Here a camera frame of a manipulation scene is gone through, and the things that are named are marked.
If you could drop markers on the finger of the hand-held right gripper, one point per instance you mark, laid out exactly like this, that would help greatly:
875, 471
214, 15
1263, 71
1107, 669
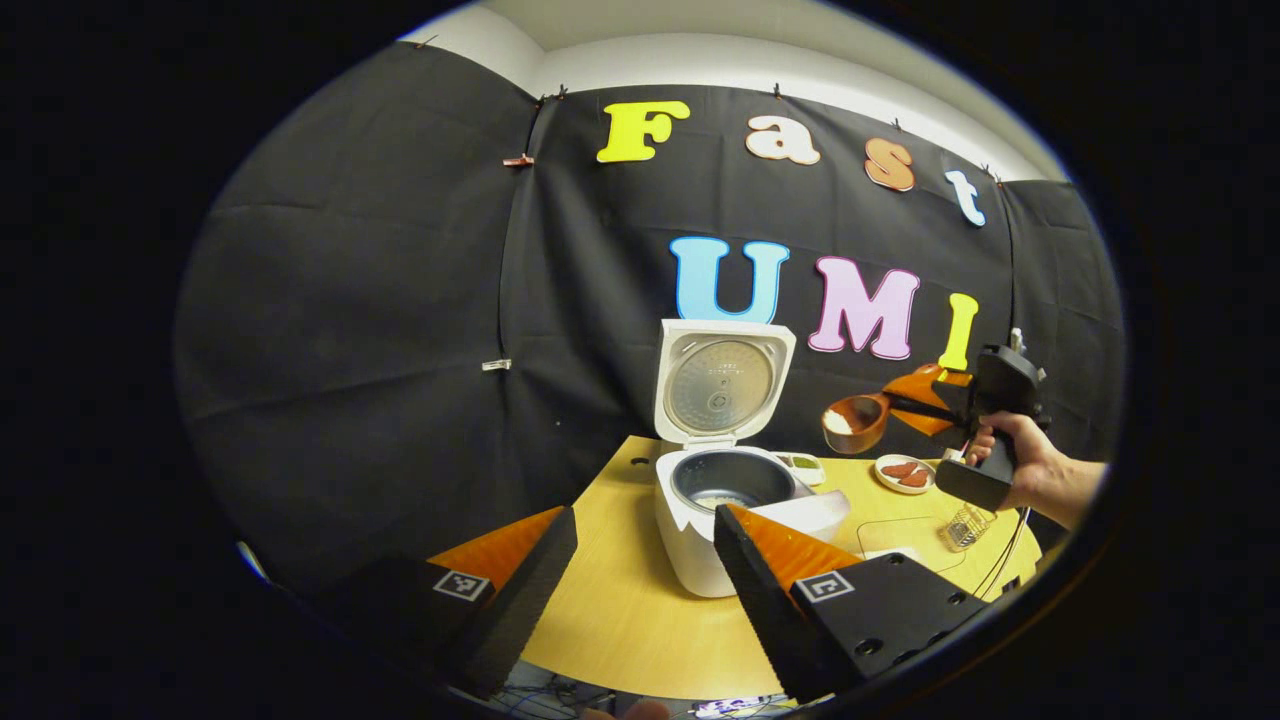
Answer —
925, 382
930, 420

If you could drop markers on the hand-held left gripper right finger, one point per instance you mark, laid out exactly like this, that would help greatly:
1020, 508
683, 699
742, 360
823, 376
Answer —
765, 610

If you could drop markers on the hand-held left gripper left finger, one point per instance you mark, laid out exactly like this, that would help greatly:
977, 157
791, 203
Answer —
520, 610

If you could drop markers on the brown wooden spoon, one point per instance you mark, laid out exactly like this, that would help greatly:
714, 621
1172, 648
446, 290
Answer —
865, 430

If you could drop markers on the white rice cooker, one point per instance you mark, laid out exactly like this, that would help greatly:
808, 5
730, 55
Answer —
690, 550

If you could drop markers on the brown meat piece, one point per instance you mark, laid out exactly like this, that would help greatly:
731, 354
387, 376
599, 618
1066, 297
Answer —
898, 469
914, 479

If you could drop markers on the round white plate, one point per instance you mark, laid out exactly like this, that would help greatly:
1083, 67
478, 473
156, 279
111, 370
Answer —
880, 478

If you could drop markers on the divided white bean dish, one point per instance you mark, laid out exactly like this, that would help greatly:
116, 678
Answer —
802, 466

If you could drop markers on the black backdrop cloth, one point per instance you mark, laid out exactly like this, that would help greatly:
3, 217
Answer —
350, 300

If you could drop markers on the copper cloth clip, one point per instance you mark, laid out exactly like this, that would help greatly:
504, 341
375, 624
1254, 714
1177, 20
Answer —
518, 160

